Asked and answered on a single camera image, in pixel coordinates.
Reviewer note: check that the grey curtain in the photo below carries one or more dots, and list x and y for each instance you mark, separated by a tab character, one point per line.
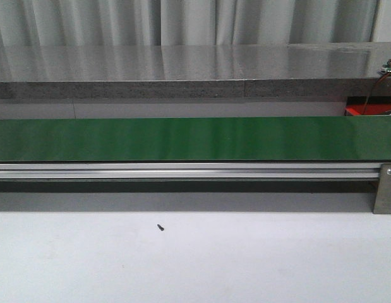
52	23

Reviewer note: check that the green conveyor belt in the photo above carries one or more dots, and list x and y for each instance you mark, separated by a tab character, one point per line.
359	138

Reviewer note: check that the aluminium conveyor frame rail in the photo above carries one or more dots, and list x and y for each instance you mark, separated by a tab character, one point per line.
195	170

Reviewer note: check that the red plastic tray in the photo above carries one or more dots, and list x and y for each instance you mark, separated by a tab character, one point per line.
377	106

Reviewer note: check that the grey stone counter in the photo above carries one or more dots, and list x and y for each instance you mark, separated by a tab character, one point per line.
193	71

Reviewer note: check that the metal conveyor support bracket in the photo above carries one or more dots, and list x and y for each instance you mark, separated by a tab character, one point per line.
382	204

